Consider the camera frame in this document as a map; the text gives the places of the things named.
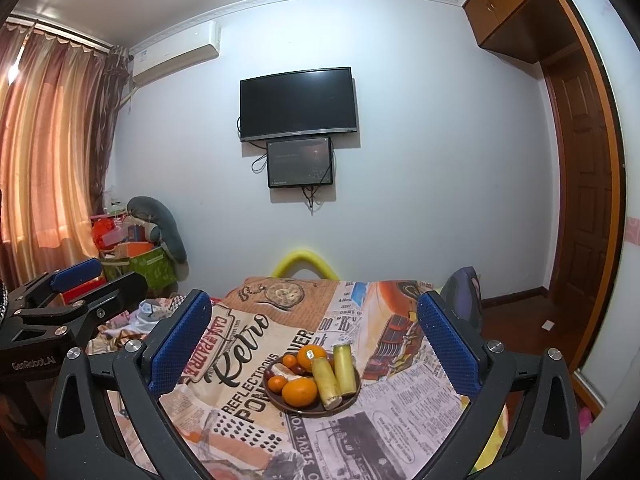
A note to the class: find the red grape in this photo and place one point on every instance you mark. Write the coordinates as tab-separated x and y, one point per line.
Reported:
297	370

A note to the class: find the black wall television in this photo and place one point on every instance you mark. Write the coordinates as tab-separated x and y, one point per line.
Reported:
299	102

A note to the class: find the white blue fabric item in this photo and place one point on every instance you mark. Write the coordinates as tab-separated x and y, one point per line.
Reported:
150	312

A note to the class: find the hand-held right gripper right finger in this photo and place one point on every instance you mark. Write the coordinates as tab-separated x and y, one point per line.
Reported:
450	345

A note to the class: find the orange with white sticker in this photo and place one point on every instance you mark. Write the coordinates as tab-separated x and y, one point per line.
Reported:
310	358

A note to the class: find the small red round fruit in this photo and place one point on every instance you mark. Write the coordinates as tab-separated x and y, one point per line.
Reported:
289	360

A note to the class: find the grey plush toy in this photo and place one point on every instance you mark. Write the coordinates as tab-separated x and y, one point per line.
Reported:
160	220

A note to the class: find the retro newspaper print tablecloth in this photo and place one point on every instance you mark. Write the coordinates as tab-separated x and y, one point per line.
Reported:
240	340

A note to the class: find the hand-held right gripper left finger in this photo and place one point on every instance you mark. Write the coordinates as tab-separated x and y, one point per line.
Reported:
180	345

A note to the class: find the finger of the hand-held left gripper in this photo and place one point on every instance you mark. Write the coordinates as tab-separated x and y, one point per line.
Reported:
77	272
110	297

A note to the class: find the purple round plate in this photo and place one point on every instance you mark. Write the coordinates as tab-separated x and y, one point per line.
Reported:
305	410

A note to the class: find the small white floor object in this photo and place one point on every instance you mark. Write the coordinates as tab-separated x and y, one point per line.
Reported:
549	326

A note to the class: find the wooden overhead cabinet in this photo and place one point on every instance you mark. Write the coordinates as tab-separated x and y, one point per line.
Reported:
510	5

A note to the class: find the small black wall monitor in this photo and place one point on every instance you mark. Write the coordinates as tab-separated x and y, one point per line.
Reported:
300	162

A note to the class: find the large orange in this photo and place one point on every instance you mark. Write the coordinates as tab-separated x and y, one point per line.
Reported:
299	393

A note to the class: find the green patterned box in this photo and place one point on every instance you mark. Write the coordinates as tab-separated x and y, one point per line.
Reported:
150	270

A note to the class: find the brown wooden door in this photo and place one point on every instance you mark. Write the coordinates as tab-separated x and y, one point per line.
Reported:
585	185

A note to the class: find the white air conditioner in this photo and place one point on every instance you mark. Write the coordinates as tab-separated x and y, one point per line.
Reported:
175	55

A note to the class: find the small tangerine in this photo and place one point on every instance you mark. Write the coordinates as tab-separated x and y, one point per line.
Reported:
276	384

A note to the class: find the yellow-green sugarcane piece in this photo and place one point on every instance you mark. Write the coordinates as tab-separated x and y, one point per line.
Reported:
325	382
346	367

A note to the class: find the plastic-wrapped pomelo segment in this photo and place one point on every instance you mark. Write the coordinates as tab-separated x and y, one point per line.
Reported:
281	371

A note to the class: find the orange brown curtain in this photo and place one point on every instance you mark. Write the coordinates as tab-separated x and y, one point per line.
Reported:
45	160

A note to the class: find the red gift box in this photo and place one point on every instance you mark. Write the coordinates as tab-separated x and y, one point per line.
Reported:
106	232

